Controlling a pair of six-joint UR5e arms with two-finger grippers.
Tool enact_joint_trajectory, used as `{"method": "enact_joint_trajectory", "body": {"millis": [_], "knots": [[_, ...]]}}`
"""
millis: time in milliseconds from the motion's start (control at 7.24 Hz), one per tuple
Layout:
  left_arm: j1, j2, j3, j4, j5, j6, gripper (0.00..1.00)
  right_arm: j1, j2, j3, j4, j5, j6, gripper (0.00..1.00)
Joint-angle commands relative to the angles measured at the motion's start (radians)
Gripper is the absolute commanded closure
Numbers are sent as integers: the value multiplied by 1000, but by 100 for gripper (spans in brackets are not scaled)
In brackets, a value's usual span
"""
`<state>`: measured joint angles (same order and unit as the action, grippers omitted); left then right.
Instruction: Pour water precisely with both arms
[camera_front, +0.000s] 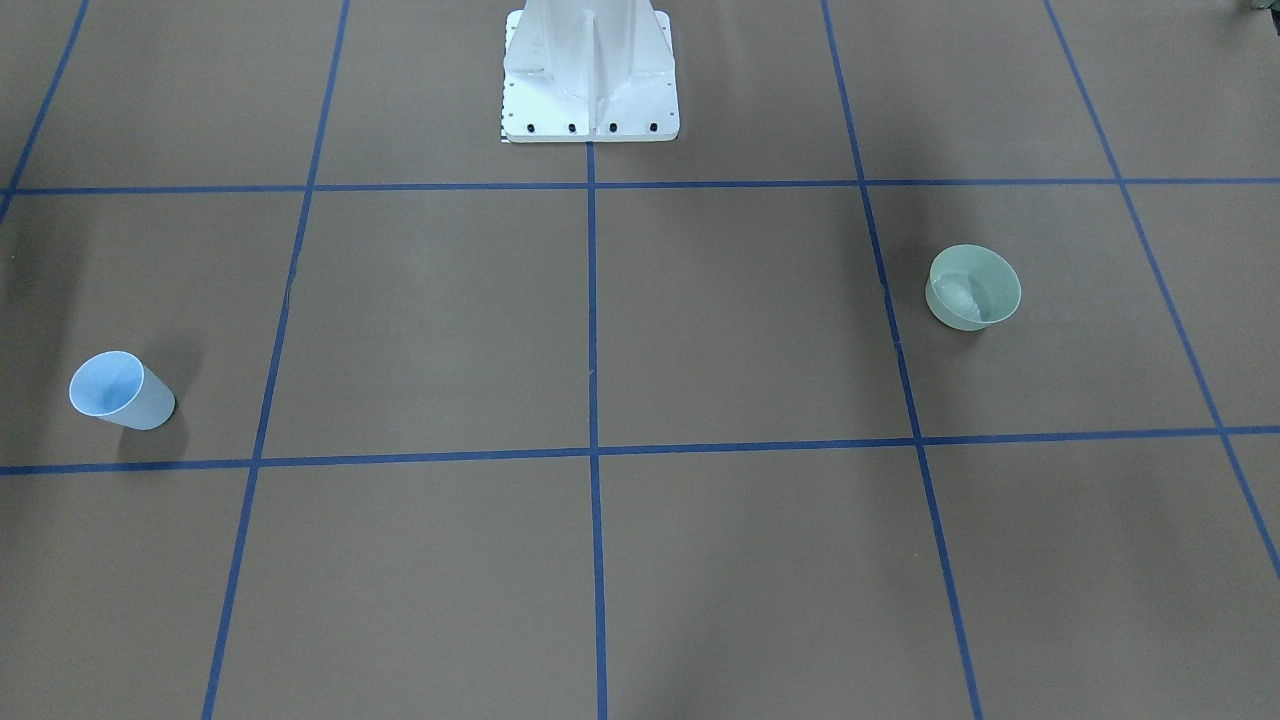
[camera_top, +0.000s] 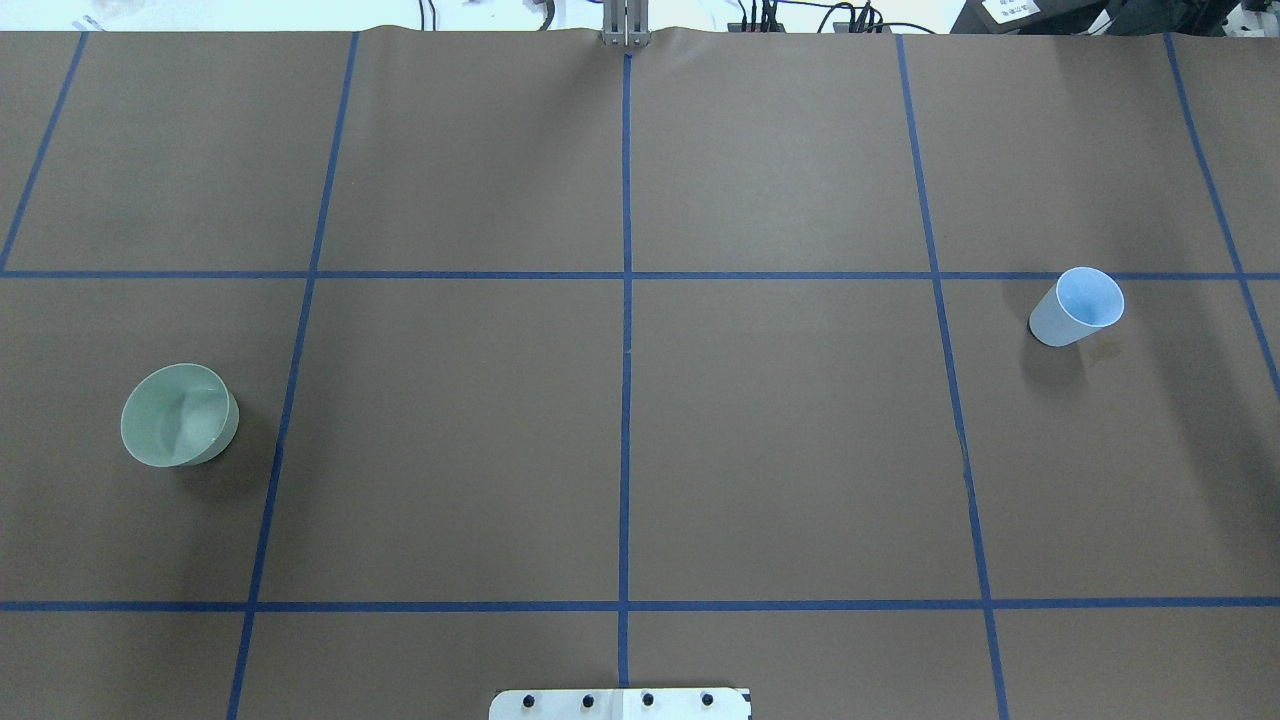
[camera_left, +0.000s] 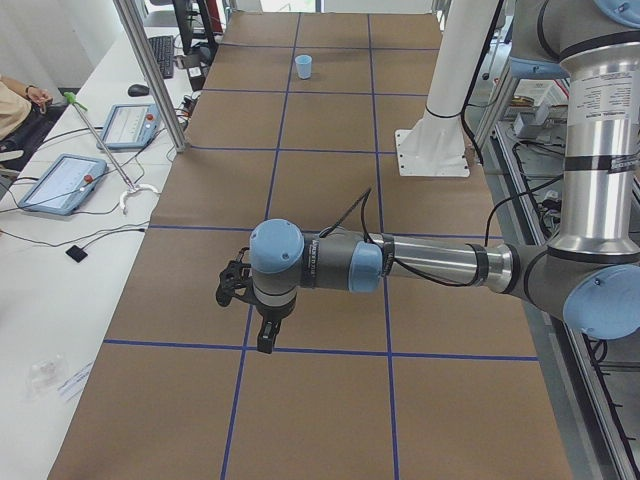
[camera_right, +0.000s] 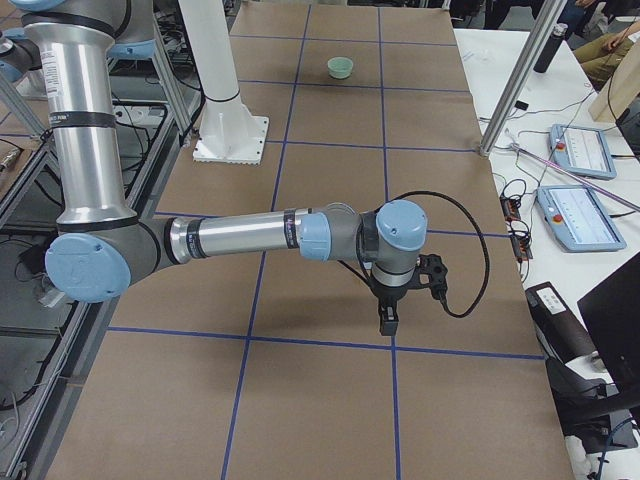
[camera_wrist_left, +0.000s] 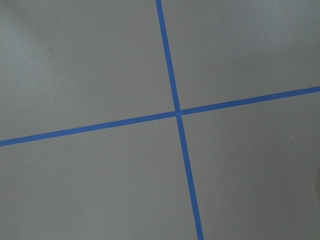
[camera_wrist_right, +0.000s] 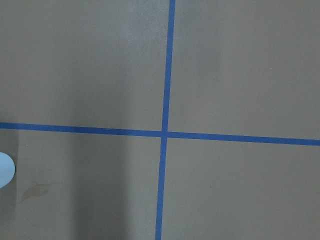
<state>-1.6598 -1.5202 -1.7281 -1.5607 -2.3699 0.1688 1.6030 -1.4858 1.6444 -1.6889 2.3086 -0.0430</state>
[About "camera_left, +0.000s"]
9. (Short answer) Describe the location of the seated person's hand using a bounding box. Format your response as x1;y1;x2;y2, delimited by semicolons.
25;85;53;112

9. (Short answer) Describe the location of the reacher grabber stick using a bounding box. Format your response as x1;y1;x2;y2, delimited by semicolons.
63;92;160;214

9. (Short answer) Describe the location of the white paper label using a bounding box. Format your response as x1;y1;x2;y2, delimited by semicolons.
57;362;94;402

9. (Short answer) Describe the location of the far blue teach pendant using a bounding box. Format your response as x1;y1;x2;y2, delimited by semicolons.
101;104;161;151

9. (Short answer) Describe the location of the blue teach pendant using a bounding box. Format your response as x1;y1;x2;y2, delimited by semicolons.
101;104;161;151
18;154;107;216

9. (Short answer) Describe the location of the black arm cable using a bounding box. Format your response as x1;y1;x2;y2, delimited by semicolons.
319;186;551;288

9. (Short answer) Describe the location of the black computer mouse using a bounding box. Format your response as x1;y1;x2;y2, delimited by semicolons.
127;84;150;97

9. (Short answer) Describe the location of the small black square pad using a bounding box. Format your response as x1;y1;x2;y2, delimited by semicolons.
65;245;88;263

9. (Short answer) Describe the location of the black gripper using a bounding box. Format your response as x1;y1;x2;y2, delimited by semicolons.
256;302;295;354

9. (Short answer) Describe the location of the clear plastic bag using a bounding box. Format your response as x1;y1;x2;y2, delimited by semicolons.
26;353;67;399

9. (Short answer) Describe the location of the near blue teach pendant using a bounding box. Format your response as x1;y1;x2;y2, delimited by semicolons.
18;154;107;216

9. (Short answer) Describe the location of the aluminium frame post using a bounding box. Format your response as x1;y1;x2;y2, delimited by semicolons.
113;0;187;153

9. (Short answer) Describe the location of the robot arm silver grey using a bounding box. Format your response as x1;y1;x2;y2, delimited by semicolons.
246;1;639;353

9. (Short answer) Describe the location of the light blue plastic cup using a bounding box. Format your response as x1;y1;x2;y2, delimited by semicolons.
295;54;313;80

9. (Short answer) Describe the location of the black keyboard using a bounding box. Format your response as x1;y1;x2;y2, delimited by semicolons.
148;35;174;79

